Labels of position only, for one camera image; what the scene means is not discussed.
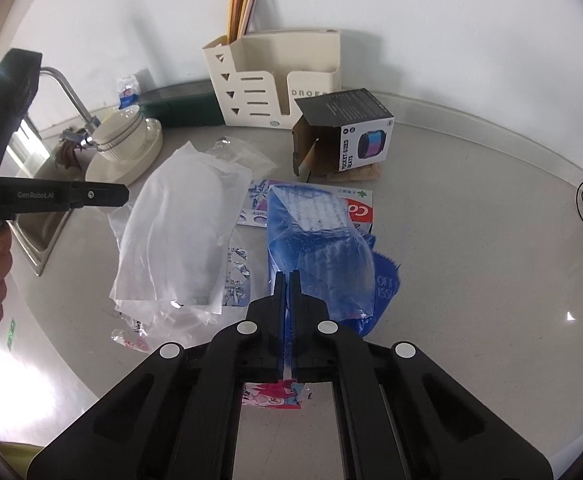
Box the steel sink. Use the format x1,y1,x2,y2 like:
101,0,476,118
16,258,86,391
1,148,88,278

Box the white bowl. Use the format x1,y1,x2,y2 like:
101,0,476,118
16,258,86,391
93,105,146,162

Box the pink snack wrapper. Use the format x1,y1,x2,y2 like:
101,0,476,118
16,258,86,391
242,379,312,410

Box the chrome faucet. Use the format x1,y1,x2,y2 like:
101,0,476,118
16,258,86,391
40,66,101,148

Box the brown rag at sink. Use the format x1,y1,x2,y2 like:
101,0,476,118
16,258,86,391
54,140,84,172

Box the clear crumpled plastic bag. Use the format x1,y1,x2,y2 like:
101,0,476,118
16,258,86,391
206,136,278,180

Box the small blue white bottle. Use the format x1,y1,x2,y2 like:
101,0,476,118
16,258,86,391
117,75,141,110

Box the chopsticks in organizer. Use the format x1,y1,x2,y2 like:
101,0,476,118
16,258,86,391
226,0,257,44

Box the dark green sponge tray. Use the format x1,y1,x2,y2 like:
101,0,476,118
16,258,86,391
139,79,224,129

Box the black speaker box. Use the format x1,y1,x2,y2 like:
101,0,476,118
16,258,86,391
291,88,395,176

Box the cream utensil organizer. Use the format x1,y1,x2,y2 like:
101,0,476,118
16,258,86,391
203,29,341,129

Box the Colgate toothpaste box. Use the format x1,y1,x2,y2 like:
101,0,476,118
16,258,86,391
237,179,374,234

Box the blue plastic bag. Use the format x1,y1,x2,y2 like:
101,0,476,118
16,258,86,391
264,183,403,337

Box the white translucent plastic bag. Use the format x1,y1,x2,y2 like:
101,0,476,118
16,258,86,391
110,143,252,323

